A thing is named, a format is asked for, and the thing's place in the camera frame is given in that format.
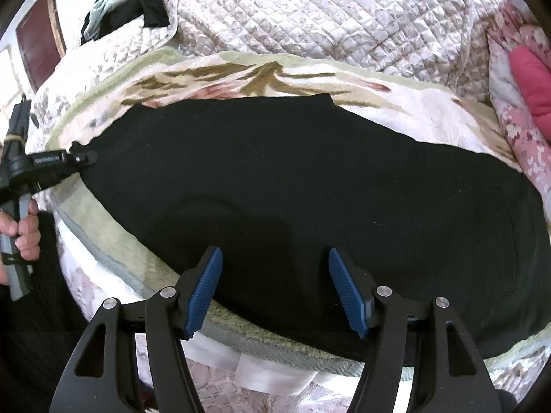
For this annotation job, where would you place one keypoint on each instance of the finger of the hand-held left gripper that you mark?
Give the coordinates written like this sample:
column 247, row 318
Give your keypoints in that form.
column 84, row 155

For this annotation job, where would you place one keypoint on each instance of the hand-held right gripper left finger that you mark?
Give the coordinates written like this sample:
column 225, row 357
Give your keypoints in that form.
column 202, row 297

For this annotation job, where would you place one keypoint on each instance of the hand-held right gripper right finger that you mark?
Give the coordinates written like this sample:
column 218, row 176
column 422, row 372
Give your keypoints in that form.
column 348, row 292

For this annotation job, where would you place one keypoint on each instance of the black pants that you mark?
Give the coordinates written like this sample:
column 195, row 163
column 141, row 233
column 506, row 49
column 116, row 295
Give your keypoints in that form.
column 301, row 189

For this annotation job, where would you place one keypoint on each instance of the person's left hand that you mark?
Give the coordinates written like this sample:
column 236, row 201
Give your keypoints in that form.
column 28, row 238

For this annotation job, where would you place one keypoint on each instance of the dark clothing pile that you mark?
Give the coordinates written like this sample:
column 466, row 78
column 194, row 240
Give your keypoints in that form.
column 107, row 6

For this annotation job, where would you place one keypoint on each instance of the black garment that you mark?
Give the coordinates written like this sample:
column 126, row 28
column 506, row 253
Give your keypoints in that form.
column 153, row 8

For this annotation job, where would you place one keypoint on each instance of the floral fleece blanket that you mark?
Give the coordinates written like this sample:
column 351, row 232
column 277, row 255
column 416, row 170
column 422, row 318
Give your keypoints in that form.
column 267, row 75

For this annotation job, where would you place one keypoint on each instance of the pink floral comforter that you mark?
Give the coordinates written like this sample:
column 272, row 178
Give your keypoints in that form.
column 525, row 142

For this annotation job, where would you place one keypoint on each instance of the quilted leaf-print bedspread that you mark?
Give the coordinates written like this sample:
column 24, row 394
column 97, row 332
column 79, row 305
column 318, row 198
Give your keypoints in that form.
column 323, row 13

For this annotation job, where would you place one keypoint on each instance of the pink pillow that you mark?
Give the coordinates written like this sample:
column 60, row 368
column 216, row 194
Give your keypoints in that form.
column 531, row 81

